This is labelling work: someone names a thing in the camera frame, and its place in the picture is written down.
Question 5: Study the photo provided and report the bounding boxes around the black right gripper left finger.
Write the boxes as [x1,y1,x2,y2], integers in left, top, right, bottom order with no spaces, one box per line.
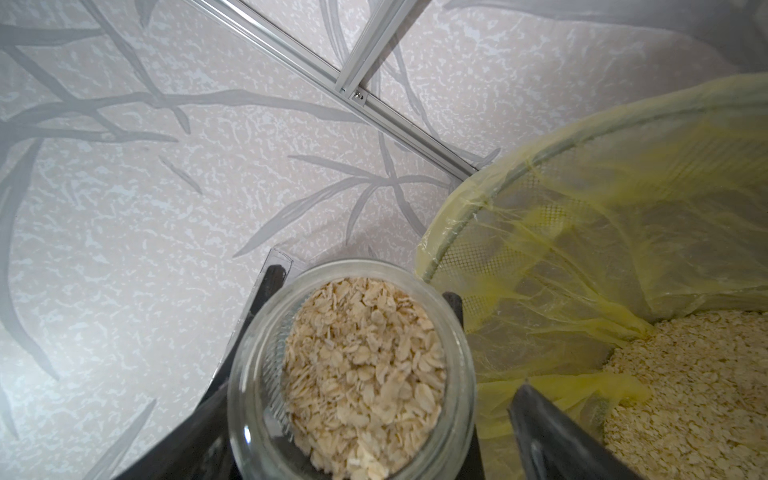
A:
[117,385,231,479]

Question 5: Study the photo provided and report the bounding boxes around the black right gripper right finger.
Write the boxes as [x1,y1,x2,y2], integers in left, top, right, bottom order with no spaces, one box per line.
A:
[508,383,640,480]

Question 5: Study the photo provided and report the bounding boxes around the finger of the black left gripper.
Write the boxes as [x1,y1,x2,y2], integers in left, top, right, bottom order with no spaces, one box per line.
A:
[198,264,287,406]
[441,292,485,479]

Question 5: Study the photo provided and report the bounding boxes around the mesh trash bin yellow bag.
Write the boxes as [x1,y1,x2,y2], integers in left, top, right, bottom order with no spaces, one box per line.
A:
[414,74,767,479]

